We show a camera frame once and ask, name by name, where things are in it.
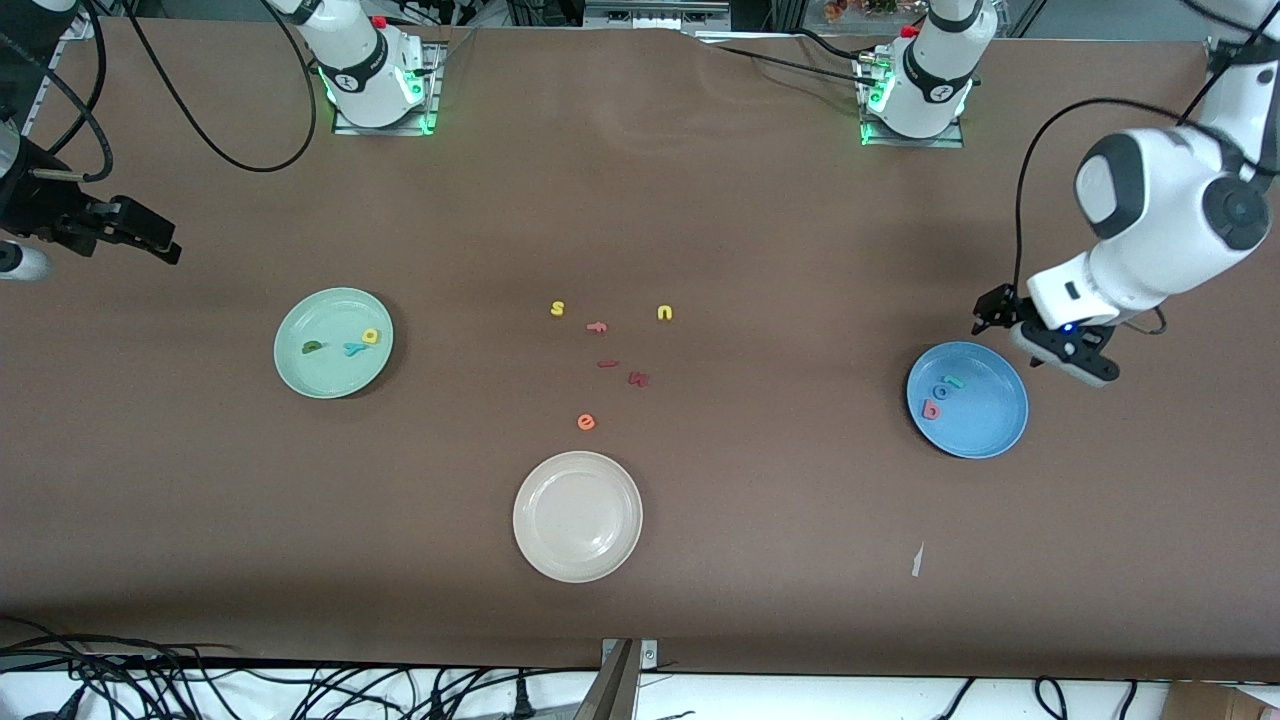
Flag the blue plate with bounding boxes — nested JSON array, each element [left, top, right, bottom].
[[906, 341, 1030, 460]]

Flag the green plate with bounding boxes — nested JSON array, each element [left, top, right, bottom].
[[273, 287, 395, 400]]

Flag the brown table cover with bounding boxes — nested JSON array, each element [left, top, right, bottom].
[[0, 18, 1280, 683]]

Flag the cardboard box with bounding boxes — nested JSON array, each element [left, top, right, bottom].
[[1165, 682, 1280, 720]]

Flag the grey metal box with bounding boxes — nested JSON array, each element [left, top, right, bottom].
[[583, 0, 733, 31]]

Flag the beige plate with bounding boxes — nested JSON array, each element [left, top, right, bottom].
[[512, 451, 644, 584]]

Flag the aluminium profile beam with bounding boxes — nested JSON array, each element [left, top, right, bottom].
[[575, 638, 641, 720]]

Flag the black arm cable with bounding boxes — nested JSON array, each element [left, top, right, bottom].
[[1013, 0, 1280, 336], [20, 0, 317, 183]]

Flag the black power cable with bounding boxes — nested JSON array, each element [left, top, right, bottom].
[[690, 28, 881, 96]]

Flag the tangled black floor cables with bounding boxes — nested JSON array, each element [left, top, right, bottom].
[[0, 618, 601, 720]]

